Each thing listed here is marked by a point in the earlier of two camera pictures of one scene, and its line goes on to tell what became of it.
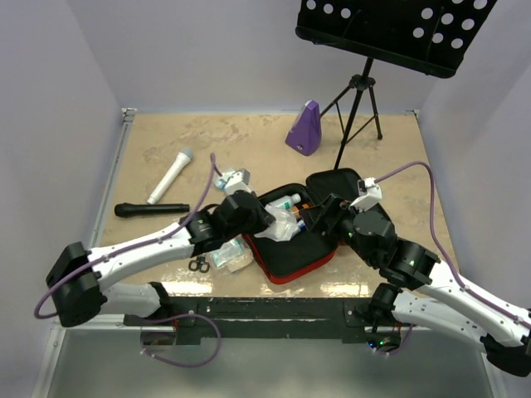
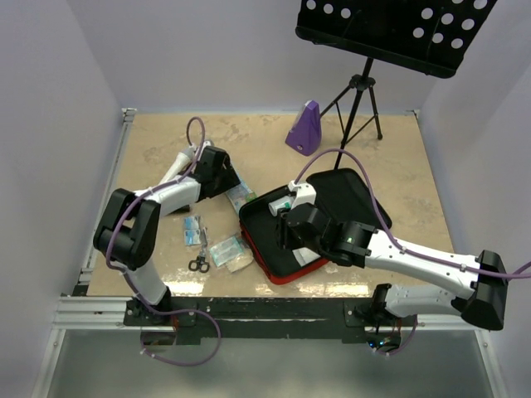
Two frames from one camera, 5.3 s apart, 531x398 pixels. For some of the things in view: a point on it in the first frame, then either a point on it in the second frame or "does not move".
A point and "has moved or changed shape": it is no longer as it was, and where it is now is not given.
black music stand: [431, 36] does not move
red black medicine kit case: [303, 235] does not move
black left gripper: [264, 219] -> [230, 178]
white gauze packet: [284, 226] has moved or changed shape
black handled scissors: [199, 264] does not move
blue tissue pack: [233, 255] does not move
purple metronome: [305, 134] does not move
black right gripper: [331, 211] -> [284, 233]
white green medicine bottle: [286, 202] does not move
